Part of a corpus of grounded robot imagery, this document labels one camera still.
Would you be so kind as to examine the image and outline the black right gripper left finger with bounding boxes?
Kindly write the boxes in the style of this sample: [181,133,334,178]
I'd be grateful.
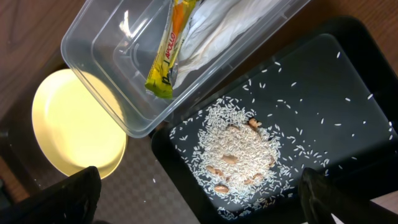
[1,166,101,224]

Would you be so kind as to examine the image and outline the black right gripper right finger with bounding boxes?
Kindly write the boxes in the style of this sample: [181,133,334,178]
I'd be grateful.
[298,167,397,224]

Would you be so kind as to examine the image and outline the pile of rice scraps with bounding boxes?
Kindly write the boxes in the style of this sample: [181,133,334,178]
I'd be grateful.
[169,51,396,220]

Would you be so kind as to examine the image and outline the yellow green snack wrapper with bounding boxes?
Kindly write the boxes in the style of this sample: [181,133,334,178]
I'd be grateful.
[145,0,197,99]

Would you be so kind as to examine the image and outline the white napkin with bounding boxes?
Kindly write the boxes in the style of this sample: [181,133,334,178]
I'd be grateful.
[173,0,278,89]

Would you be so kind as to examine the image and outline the black waste tray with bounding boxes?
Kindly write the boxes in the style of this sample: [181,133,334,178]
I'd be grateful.
[152,17,397,223]

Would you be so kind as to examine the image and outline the clear plastic waste bin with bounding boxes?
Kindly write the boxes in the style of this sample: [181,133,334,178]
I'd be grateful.
[61,0,309,138]

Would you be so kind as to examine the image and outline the dark brown serving tray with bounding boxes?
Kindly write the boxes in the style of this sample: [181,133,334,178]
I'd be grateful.
[1,55,198,223]

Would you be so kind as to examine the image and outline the yellow plate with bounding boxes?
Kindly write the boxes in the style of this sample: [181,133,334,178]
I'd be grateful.
[31,69,127,179]

